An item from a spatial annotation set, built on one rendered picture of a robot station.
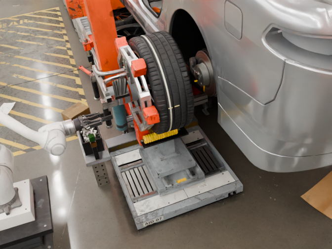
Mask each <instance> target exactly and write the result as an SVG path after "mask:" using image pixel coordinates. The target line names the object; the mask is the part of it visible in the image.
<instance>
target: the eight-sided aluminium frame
mask: <svg viewBox="0 0 332 249"><path fill-rule="evenodd" d="M129 55H130V56H131V57H132V59H130V58H129ZM123 57H124V59H125V61H126V62H127V64H128V66H129V68H130V71H131V74H132V77H133V80H134V83H135V86H136V89H137V92H138V97H139V101H140V106H141V110H140V108H139V106H138V103H137V101H134V104H135V107H133V106H132V103H131V102H129V103H128V104H129V107H130V111H131V114H132V116H133V117H134V119H135V121H136V123H137V125H138V127H139V130H140V131H141V132H143V131H146V130H149V129H150V128H151V127H152V126H154V124H152V125H148V124H147V122H146V120H145V119H144V115H143V108H145V103H144V101H147V107H150V106H152V104H151V95H150V92H149V90H148V87H147V84H146V81H145V78H144V75H142V76H140V79H141V82H142V85H143V88H144V91H141V88H140V85H139V82H138V79H137V77H134V76H133V73H132V70H131V61H132V60H136V59H138V58H137V57H136V56H135V54H134V53H133V51H132V50H131V48H130V46H129V45H126V46H122V47H120V48H119V53H118V57H117V59H118V64H119V68H120V69H121V68H123V66H122V65H123V64H124V63H123ZM138 114H139V116H140V118H141V120H142V122H143V123H142V124H141V122H140V120H139V118H138V117H137V115H138Z"/></svg>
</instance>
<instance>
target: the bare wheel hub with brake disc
mask: <svg viewBox="0 0 332 249"><path fill-rule="evenodd" d="M195 58H196V59H197V61H198V64H197V65H195V67H194V73H195V72H196V71H198V72H199V73H200V77H201V79H200V80H199V81H197V83H198V84H199V85H200V86H201V88H202V90H203V86H205V91H204V93H205V94H206V95H207V96H210V97H211V96H215V95H216V94H217V91H216V84H215V78H214V73H213V68H212V64H211V60H210V57H209V53H208V52H207V51H206V50H200V51H198V52H197V54H196V57H195ZM195 77H196V76H195ZM196 80H197V79H196Z"/></svg>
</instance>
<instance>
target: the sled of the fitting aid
mask: <svg viewBox="0 0 332 249"><path fill-rule="evenodd" d="M180 139H181V140H182V138H181V137H180ZM182 142H183V143H184V141H183V140H182ZM184 145H185V143H184ZM185 147H186V148H187V146H186V145H185ZM187 150H188V151H189V149H188V148H187ZM189 153H190V154H191V152H190V151H189ZM139 154H140V156H141V158H142V160H143V162H144V164H145V167H146V169H147V171H148V173H149V175H150V177H151V179H152V181H153V183H154V185H155V187H156V189H157V191H158V193H159V195H160V197H161V196H164V195H166V194H169V193H172V192H175V191H178V190H181V189H183V188H186V187H189V186H192V185H195V184H198V183H200V182H203V181H205V174H204V172H203V171H202V169H201V168H200V166H199V165H198V163H197V161H196V160H195V158H194V157H193V155H192V154H191V156H192V157H193V159H194V161H195V164H196V165H195V166H193V167H190V168H187V169H184V170H182V171H179V172H176V173H173V174H170V175H167V176H164V177H161V178H158V177H157V175H156V173H155V171H154V169H153V167H152V165H151V163H150V161H149V159H148V157H147V155H146V153H145V151H144V149H143V147H139Z"/></svg>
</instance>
